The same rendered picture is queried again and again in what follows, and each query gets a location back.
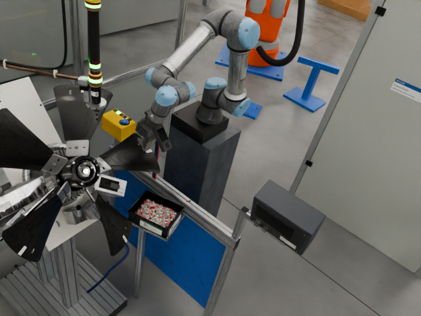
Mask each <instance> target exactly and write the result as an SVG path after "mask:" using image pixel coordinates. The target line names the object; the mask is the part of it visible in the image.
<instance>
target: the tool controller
mask: <svg viewBox="0 0 421 316"><path fill-rule="evenodd" d="M325 218H326V215H325V214H323V213H322V212H321V211H318V210H317V209H316V208H314V207H312V206H311V205H309V204H308V203H306V202H305V201H303V200H302V199H300V198H299V197H297V196H295V195H294V194H292V193H291V192H289V191H287V190H286V189H285V188H283V187H281V186H280V185H278V184H276V183H275V182H274V181H272V180H270V179H269V180H268V181H267V182H266V183H265V185H263V187H262V188H261V189H260V190H259V191H258V192H257V193H256V194H255V196H254V200H253V204H252V209H251V215H250V220H251V221H253V222H254V223H253V225H255V227H258V226H260V227H261V228H262V229H261V230H262V232H264V233H265V232H268V233H270V234H271V235H273V236H274V237H275V238H277V239H278V240H279V241H281V242H282V243H284V244H285V245H287V246H288V247H290V248H291V249H292V250H294V251H295V252H297V253H298V254H299V255H303V253H304V252H305V251H306V249H307V247H308V246H309V245H310V243H311V242H312V241H313V239H314V237H315V236H316V234H317V232H318V230H319V228H320V227H321V225H322V223H323V221H324V219H325Z"/></svg>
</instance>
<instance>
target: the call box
mask: <svg viewBox="0 0 421 316"><path fill-rule="evenodd" d="M121 119H124V118H123V117H122V116H120V115H119V114H117V113H116V112H114V111H113V110H111V111H109V112H107V113H104V114H103V116H102V118H101V127H102V129H103V130H105V131H106V132H108V133H109V134H110V135H112V136H113V137H114V138H116V139H117V140H119V141H120V142H122V141H123V140H125V139H126V138H127V137H129V136H130V135H132V134H133V133H135V129H136V122H135V121H133V120H131V121H128V124H125V125H124V124H121V123H120V121H121Z"/></svg>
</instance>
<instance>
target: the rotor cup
mask: <svg viewBox="0 0 421 316"><path fill-rule="evenodd" d="M65 157H67V156H65ZM67 158H69V159H68V162H67V163H66V164H65V165H64V167H63V168H62V170H60V172H59V173H58V174H53V177H54V179H55V182H56V183H57V185H58V186H59V187H61V186H62V184H63V183H64V182H65V181H67V182H68V184H69V186H70V188H71V191H79V190H80V189H83V188H84V187H90V186H92V185H94V184H95V183H96V182H97V180H98V179H99V177H100V166H99V164H98V162H97V161H96V160H95V159H94V158H92V157H90V156H87V155H81V156H78V157H67ZM68 165H70V167H66V166H68ZM84 169H88V173H87V174H84V173H83V170H84ZM72 184H76V185H72Z"/></svg>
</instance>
